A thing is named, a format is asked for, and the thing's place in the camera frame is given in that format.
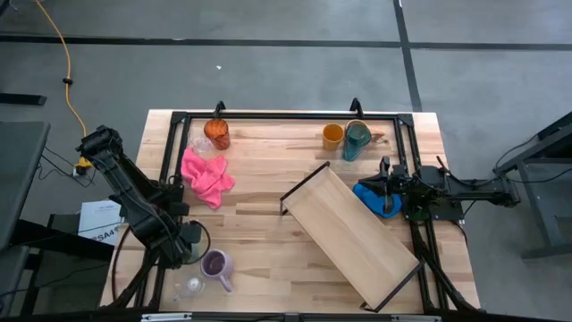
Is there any black metal table frame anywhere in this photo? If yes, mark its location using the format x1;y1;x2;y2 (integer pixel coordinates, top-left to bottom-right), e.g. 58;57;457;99
106;97;482;314

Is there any tall teal translucent tumbler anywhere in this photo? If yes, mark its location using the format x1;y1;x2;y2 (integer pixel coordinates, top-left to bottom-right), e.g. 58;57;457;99
341;121;373;163

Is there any white printed box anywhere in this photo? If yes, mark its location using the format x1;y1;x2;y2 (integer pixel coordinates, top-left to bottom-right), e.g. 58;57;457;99
78;199;122;246

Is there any black metal stand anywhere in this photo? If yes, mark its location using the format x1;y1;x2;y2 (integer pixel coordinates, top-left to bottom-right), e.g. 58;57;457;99
493;111;572;260

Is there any yellow power plug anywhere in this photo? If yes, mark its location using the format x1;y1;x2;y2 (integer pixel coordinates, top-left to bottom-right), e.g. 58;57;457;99
73;156;95;176

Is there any wooden tray with black frame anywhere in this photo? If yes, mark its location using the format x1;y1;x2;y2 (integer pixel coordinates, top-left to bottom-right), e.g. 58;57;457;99
279;161;425;313

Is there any black furniture frame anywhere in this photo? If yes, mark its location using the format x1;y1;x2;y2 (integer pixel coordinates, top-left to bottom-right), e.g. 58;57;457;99
0;213;115;317

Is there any orange-red faceted tumbler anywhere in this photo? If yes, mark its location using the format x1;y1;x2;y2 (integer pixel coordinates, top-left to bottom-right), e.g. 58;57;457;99
203;117;231;151

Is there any yellow-orange cup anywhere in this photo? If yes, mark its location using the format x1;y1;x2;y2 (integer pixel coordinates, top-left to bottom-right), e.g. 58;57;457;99
322;123;346;152

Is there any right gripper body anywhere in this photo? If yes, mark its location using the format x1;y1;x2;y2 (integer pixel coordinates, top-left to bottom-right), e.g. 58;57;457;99
380;156;415;215

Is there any small clear glass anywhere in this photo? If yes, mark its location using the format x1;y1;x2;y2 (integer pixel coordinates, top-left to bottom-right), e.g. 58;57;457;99
190;136;215;157

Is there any yellow cable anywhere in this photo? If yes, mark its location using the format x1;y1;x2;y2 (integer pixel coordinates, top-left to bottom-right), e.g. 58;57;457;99
34;0;88;138

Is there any blue cloth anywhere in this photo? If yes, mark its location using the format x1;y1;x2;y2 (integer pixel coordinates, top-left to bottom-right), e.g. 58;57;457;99
352;182;403;220

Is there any grey desk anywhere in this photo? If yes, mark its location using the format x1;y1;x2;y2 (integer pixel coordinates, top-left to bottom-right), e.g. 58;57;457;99
0;120;51;251

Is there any purple mug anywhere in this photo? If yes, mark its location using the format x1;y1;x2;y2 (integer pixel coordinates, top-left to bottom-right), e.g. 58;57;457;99
199;249;235;293

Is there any pink cloth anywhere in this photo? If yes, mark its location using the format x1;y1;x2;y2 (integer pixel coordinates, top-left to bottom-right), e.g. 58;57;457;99
180;147;237;210

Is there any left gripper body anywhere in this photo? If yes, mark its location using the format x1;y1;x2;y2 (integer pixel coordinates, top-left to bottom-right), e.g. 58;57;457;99
165;221;205;270

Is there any large clear glass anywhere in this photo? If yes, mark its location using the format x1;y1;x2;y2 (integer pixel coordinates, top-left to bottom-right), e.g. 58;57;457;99
172;271;206;301

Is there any black floor strip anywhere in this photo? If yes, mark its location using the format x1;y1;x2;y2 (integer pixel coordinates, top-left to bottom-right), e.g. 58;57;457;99
0;92;48;106

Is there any silver metal bracket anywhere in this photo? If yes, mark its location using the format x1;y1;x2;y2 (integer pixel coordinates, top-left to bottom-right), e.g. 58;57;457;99
391;314;442;322
140;312;193;322

